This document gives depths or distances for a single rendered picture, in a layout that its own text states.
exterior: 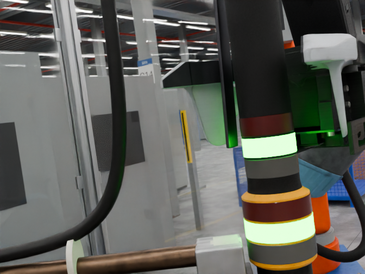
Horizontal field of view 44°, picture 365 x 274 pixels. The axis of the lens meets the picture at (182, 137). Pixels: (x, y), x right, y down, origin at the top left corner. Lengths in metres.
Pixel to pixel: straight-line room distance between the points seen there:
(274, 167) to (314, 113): 0.08
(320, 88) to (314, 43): 0.09
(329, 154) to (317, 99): 0.20
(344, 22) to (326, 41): 0.13
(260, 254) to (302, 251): 0.02
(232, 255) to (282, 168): 0.06
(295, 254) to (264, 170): 0.05
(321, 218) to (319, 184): 3.75
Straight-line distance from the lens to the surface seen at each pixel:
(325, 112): 0.33
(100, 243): 1.11
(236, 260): 0.29
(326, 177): 0.54
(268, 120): 0.27
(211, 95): 0.32
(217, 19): 0.30
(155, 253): 0.30
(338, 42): 0.26
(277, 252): 0.28
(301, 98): 0.34
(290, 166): 0.28
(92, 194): 1.09
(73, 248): 0.31
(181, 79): 0.29
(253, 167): 0.28
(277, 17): 0.29
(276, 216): 0.28
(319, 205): 4.26
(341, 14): 0.38
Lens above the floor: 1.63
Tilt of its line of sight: 3 degrees down
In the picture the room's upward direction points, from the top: 8 degrees counter-clockwise
